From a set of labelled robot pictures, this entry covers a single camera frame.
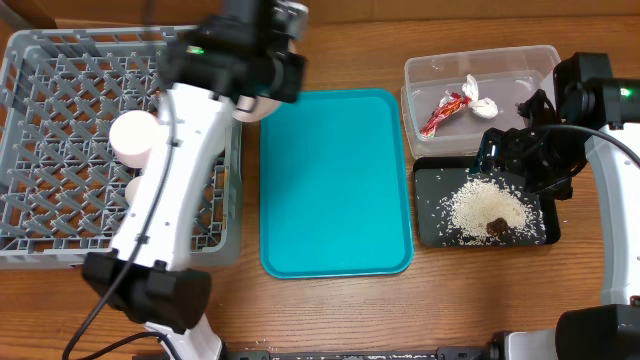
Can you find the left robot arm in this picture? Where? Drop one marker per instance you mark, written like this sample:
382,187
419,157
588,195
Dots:
146,274

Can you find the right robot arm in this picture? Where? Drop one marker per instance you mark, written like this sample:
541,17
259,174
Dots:
610,330

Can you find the red snack wrapper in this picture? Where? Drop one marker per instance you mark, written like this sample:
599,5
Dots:
450,104

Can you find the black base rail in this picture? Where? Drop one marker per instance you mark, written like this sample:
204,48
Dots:
350,354

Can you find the white rice pile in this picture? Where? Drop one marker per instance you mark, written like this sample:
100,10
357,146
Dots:
460,215

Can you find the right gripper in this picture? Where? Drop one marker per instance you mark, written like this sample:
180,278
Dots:
507,148

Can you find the teal plastic tray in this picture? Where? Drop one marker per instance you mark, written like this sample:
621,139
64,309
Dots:
334,199

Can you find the small pink plate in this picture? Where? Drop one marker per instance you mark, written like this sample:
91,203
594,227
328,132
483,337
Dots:
132,136

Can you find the large white plate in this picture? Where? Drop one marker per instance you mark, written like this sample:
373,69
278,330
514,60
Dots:
255,110

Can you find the white paper cup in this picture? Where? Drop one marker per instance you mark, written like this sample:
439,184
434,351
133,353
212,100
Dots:
131,189

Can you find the brown food scrap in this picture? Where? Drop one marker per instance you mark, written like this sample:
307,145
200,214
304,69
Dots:
497,227

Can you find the white tissue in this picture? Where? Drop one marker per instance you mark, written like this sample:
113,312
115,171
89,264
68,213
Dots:
484,108

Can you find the black tray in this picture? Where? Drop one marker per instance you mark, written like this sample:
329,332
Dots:
434,175

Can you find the grey dishwasher rack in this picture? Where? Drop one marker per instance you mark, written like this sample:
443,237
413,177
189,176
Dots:
62,187

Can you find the clear plastic bin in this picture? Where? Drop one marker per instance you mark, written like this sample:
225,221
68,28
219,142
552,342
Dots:
508,76

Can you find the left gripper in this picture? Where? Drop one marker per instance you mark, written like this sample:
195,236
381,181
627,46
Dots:
288,88

